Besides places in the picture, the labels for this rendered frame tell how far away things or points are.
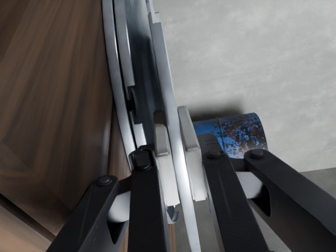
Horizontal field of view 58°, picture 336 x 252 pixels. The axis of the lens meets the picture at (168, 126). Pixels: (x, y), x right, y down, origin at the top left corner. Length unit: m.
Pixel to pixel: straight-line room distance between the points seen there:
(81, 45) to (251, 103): 2.66
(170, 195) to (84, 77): 0.07
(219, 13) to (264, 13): 0.32
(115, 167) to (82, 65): 0.06
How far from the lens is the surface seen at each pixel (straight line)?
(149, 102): 0.29
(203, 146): 0.16
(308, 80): 2.83
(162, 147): 0.15
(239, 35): 2.37
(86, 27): 0.18
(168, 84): 0.18
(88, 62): 0.17
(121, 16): 0.22
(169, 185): 0.15
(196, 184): 0.15
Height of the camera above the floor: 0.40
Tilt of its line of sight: 5 degrees down
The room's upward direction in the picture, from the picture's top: 81 degrees clockwise
